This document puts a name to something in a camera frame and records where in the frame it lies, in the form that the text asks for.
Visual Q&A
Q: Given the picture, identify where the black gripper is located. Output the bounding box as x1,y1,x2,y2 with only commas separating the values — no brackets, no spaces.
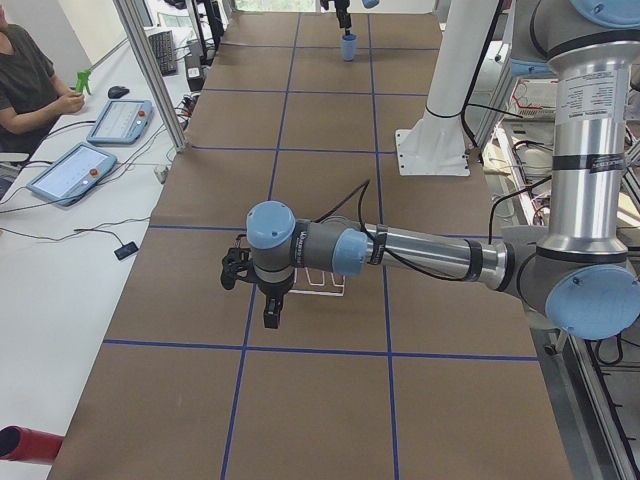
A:
258,275,294,329

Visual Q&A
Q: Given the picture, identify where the blue plastic cup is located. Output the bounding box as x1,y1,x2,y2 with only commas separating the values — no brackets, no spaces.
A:
341,33,358,62

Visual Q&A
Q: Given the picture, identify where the black box with white label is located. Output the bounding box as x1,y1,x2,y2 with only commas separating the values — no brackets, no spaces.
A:
184,53,206,92

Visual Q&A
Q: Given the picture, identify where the black computer keyboard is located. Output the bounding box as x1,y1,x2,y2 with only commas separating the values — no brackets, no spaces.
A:
147,31,177,76

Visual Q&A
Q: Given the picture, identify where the far blue teach pendant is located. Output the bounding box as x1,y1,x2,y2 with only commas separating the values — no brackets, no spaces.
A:
87,99,153,145

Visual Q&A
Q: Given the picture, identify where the blue teach pendant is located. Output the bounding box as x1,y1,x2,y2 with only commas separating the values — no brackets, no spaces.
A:
26,143,117,206
87,99,153,145

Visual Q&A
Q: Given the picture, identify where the near blue teach pendant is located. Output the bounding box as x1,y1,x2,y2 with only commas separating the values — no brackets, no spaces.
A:
26,143,117,206

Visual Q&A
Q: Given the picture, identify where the black computer mouse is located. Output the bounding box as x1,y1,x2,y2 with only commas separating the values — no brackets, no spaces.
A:
107,86,130,99

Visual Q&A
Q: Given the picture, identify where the red cylinder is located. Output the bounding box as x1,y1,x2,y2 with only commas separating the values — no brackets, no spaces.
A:
1,426,64,465

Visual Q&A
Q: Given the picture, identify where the seated person in dark shirt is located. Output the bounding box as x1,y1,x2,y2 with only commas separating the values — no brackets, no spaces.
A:
1,15,85,155

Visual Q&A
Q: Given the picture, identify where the white wire cup holder rack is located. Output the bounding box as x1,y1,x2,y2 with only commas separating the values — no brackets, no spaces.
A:
290,267,346,297

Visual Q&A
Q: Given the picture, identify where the small black device on cable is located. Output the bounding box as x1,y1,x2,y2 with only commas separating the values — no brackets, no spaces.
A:
114,242,139,261

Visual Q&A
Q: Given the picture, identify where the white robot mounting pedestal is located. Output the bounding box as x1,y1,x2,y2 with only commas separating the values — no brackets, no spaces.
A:
395,0,500,177

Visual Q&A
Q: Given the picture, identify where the aluminium frame post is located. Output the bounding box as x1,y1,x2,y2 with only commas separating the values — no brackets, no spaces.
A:
113,0,187,153

